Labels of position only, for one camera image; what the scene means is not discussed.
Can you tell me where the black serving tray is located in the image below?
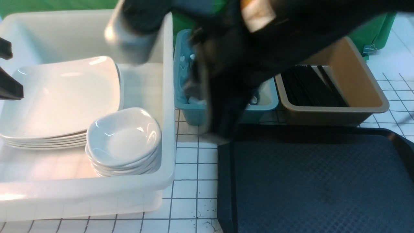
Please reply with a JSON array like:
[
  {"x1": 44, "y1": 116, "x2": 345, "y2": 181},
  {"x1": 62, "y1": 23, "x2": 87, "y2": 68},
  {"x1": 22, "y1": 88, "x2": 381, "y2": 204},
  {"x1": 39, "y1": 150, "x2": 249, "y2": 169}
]
[{"x1": 217, "y1": 125, "x2": 414, "y2": 233}]

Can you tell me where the small white dish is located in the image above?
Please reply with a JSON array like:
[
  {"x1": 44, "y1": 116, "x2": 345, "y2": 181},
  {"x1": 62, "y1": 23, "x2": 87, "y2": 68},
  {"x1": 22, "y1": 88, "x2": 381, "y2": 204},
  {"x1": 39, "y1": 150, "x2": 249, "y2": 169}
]
[{"x1": 87, "y1": 107, "x2": 162, "y2": 168}]

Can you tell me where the bottom stacked white plate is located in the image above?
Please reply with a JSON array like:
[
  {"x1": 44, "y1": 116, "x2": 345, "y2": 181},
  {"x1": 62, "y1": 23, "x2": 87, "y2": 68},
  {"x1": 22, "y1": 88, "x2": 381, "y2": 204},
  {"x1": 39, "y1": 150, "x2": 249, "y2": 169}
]
[{"x1": 4, "y1": 141, "x2": 87, "y2": 150}]

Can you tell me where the tan plastic bin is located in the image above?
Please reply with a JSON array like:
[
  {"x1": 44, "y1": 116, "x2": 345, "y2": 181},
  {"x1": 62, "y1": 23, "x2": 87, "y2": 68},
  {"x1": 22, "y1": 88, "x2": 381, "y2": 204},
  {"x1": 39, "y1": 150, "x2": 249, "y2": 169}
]
[{"x1": 275, "y1": 37, "x2": 389, "y2": 127}]

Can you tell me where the black chopsticks bundle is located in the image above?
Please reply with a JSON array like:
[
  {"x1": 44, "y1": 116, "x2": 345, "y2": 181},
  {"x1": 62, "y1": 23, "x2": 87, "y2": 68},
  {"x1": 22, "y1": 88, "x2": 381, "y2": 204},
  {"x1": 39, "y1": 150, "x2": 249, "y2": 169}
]
[{"x1": 281, "y1": 65, "x2": 349, "y2": 107}]

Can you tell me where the white square rice plate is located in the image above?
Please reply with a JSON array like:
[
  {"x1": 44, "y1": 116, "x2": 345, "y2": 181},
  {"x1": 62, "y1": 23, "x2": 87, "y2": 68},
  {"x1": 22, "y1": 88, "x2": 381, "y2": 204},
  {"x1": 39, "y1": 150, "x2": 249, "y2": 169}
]
[{"x1": 0, "y1": 56, "x2": 121, "y2": 139}]

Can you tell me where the metal binder clip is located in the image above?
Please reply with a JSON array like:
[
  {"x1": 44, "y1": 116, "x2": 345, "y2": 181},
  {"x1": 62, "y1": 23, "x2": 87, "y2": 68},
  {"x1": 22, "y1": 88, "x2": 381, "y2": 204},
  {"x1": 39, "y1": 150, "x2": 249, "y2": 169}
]
[{"x1": 361, "y1": 44, "x2": 378, "y2": 57}]

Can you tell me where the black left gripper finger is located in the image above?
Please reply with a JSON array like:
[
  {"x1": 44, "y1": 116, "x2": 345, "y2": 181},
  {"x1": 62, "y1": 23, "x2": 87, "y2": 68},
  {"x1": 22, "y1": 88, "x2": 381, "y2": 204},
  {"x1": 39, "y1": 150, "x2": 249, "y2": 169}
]
[
  {"x1": 0, "y1": 38, "x2": 13, "y2": 60},
  {"x1": 0, "y1": 68, "x2": 24, "y2": 100}
]

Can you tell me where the large white plastic bin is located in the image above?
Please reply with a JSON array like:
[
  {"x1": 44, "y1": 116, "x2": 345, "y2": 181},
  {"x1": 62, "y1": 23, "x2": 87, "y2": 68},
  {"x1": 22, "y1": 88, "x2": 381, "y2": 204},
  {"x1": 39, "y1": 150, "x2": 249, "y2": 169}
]
[{"x1": 1, "y1": 9, "x2": 176, "y2": 222}]

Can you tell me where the green cloth backdrop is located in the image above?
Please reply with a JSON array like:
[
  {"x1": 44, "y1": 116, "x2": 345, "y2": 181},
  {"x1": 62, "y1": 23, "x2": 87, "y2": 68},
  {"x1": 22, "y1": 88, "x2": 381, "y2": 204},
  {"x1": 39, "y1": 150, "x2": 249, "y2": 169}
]
[{"x1": 0, "y1": 0, "x2": 397, "y2": 61}]

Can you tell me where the teal plastic bin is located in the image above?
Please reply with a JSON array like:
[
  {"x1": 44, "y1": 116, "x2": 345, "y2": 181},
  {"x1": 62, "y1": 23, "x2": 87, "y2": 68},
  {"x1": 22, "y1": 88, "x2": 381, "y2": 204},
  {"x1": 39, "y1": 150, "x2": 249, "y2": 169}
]
[{"x1": 173, "y1": 28, "x2": 279, "y2": 126}]

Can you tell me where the white spoons pile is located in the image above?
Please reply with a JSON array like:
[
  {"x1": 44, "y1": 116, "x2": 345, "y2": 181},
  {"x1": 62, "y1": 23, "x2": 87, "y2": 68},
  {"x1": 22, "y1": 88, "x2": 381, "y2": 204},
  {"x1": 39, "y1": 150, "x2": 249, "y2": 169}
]
[{"x1": 182, "y1": 54, "x2": 206, "y2": 105}]

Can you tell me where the top stacked small white bowl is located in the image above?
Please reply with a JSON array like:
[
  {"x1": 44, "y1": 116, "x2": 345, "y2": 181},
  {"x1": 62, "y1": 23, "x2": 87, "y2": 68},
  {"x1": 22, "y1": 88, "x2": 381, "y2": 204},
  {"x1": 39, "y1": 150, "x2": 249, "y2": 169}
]
[{"x1": 85, "y1": 146, "x2": 161, "y2": 171}]

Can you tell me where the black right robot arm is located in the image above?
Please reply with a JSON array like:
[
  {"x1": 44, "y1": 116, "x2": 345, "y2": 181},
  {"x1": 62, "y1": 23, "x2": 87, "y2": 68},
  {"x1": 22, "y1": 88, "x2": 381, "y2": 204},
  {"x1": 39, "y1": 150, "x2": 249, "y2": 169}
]
[{"x1": 104, "y1": 0, "x2": 413, "y2": 144}]

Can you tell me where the top stacked white square plate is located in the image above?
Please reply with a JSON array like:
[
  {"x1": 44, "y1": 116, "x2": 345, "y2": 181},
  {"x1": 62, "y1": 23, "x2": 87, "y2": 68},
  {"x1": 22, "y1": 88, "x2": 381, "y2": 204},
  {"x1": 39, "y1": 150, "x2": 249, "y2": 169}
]
[{"x1": 0, "y1": 63, "x2": 124, "y2": 143}]

